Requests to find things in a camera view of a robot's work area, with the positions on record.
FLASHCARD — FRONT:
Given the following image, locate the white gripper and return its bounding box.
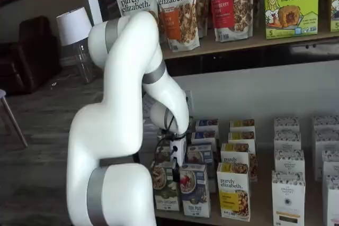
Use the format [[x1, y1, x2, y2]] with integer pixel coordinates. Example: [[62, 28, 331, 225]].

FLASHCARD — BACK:
[[169, 136, 188, 183]]

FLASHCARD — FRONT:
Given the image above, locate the blue white flax plus box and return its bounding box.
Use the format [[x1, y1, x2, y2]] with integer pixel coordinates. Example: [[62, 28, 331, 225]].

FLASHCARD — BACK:
[[179, 162, 212, 218], [186, 143, 217, 194], [190, 130, 220, 146], [195, 119, 219, 132]]

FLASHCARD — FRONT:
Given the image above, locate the green apple cinnamon oatmeal box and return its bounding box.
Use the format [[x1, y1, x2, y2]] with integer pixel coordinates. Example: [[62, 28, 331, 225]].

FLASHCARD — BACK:
[[155, 145, 173, 163], [150, 160, 181, 212]]

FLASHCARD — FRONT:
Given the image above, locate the yellow purely elizabeth box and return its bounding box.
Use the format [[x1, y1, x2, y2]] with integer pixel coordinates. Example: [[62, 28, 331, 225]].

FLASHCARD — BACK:
[[216, 161, 252, 223], [220, 142, 258, 183], [227, 131, 257, 147], [229, 119, 256, 133]]

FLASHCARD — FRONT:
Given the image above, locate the white organic pantry box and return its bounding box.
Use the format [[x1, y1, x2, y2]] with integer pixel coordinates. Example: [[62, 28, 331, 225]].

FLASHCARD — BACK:
[[321, 149, 339, 178], [313, 130, 339, 182], [311, 115, 339, 132], [274, 149, 306, 174], [273, 116, 300, 133], [271, 170, 307, 226], [273, 130, 302, 151], [322, 175, 339, 226]]

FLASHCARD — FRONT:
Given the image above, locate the green Bobo's apple pie box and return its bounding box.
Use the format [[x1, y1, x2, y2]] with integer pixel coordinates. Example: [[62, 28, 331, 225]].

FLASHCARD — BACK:
[[264, 0, 319, 39]]

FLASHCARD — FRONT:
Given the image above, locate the orange label granola bag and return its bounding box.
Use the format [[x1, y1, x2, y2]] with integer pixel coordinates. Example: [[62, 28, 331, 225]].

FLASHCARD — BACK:
[[149, 0, 201, 52]]

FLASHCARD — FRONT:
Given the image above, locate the white granola bag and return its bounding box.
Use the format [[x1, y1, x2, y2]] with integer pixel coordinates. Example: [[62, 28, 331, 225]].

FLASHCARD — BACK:
[[253, 0, 262, 30], [194, 0, 212, 39]]

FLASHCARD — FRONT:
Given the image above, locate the red label granola bag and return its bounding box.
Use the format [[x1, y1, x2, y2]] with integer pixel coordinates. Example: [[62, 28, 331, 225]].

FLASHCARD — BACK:
[[204, 0, 254, 43]]

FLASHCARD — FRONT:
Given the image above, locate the white shade table lamp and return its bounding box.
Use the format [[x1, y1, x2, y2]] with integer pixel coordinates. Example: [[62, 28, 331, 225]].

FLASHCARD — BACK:
[[56, 6, 95, 84]]

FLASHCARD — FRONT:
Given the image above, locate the dark brown armchair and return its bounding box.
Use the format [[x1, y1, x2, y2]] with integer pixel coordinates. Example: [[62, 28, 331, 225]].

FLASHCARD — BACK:
[[0, 15, 63, 96]]

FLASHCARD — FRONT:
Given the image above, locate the grey chair with metal leg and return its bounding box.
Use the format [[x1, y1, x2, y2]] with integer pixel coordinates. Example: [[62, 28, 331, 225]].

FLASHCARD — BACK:
[[0, 89, 29, 149]]

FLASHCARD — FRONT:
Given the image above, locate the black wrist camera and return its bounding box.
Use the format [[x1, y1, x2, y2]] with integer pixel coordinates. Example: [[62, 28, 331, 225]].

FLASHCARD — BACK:
[[157, 127, 173, 142]]

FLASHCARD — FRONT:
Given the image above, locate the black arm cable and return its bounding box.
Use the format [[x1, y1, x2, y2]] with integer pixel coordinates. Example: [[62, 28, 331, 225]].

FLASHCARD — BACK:
[[155, 113, 177, 163]]

